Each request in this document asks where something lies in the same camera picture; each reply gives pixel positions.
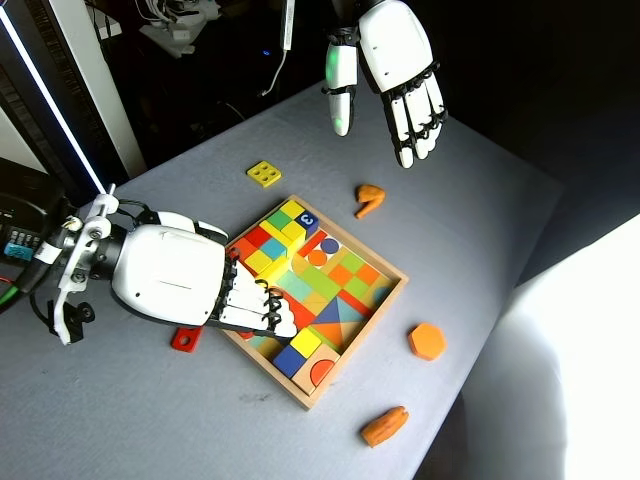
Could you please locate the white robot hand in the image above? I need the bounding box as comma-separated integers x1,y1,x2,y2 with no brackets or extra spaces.
110,209,300,341
323,0,450,170

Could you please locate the red block with round hole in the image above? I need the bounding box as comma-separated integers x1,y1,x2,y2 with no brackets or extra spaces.
170,326,205,355

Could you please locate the yellow block with four holes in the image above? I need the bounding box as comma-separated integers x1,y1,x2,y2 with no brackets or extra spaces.
245,160,283,189

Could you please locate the wooden block with red semicircle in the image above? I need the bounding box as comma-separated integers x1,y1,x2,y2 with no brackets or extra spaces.
291,344,343,397

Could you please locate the orange hexagon block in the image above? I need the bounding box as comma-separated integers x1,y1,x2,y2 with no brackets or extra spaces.
407,322,448,362

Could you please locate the white power strip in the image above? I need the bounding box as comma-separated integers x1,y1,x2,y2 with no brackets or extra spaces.
282,0,295,51

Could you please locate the thin yellow bar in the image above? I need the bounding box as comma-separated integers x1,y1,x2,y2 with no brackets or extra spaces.
258,219,297,251

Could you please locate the orange toy chicken drumstick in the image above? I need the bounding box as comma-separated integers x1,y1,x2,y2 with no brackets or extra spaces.
353,183,387,220

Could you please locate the grey table cloth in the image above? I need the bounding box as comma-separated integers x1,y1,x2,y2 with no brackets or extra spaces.
0,79,566,480

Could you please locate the black control box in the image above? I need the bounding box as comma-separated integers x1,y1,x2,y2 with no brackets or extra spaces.
0,158,66,266

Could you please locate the wooden puzzle tray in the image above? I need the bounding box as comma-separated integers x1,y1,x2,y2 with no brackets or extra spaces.
218,193,410,411

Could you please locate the bright light strip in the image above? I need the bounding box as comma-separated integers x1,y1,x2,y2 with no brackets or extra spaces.
0,7,110,197

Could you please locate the white plastic parts pile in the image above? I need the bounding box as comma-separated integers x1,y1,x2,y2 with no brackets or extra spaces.
138,0,222,59

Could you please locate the orange toy fried chicken piece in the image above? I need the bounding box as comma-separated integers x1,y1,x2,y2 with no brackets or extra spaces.
360,405,410,449

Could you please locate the white cable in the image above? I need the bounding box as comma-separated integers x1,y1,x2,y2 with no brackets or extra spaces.
259,47,291,97

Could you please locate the white post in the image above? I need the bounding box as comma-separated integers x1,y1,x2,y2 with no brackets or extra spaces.
47,0,147,182

